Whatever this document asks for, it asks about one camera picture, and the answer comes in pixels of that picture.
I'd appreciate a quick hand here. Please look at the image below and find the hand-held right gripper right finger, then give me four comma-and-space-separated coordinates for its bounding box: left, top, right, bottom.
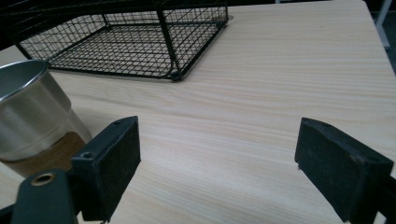
294, 117, 394, 224

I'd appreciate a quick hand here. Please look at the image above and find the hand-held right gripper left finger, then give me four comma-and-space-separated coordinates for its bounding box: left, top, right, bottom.
70, 116, 142, 223

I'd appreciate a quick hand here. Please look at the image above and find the steel cup with wooden band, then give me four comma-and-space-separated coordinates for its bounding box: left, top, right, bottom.
0, 59, 93, 178

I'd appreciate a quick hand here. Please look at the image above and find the black wire mesh rack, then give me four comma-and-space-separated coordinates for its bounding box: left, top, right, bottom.
0, 0, 230, 82

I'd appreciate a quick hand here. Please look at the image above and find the white metal stand leg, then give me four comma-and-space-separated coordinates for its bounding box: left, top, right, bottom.
374, 0, 394, 49

